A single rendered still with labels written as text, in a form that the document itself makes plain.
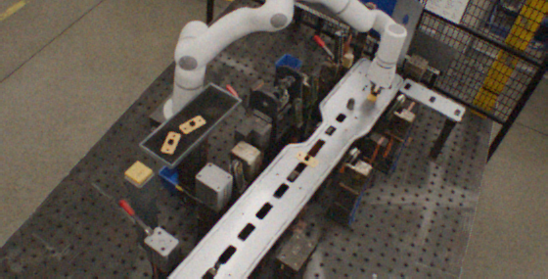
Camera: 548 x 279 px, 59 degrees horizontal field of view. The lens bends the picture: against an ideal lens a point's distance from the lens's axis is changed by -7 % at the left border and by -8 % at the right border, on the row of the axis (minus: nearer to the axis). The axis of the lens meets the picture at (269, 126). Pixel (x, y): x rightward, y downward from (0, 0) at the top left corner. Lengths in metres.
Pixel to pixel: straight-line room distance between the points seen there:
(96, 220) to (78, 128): 1.35
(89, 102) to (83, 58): 0.46
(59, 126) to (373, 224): 2.08
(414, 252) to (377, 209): 0.24
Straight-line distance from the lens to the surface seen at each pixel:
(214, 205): 1.68
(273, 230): 1.67
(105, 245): 2.00
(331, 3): 1.81
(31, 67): 3.84
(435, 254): 2.15
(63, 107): 3.48
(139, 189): 1.59
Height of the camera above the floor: 2.43
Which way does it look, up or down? 48 degrees down
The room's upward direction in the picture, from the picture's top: 9 degrees clockwise
